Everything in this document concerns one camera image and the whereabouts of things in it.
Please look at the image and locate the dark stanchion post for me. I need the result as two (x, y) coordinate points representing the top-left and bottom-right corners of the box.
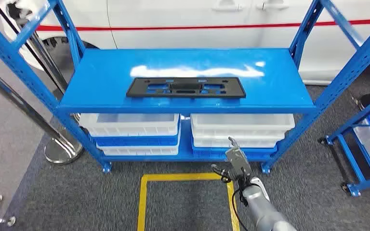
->
(0, 0), (69, 95)

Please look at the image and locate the blue wheeled shelf cart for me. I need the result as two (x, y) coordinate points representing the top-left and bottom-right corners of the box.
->
(318, 89), (370, 197)

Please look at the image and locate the yellow floor tape square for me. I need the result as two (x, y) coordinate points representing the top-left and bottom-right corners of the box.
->
(137, 173), (240, 231)

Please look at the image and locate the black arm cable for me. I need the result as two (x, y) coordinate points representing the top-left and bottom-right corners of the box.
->
(232, 181), (251, 231)

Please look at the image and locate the chrome stanchion with round base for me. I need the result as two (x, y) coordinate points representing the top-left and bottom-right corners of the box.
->
(0, 59), (84, 166)

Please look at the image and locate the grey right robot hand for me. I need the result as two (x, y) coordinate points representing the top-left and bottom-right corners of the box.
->
(211, 137), (253, 184)

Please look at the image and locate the blue metal shelf rack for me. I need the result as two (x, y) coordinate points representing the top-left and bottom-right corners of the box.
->
(0, 0), (370, 174)

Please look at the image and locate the black round stanchion base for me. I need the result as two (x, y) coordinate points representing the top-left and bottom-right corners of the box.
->
(352, 93), (370, 111)

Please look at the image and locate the white car with red stripe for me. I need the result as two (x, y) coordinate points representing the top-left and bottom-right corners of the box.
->
(0, 0), (370, 85)

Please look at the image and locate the black plastic plate frame part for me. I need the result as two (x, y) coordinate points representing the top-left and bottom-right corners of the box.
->
(126, 77), (247, 99)

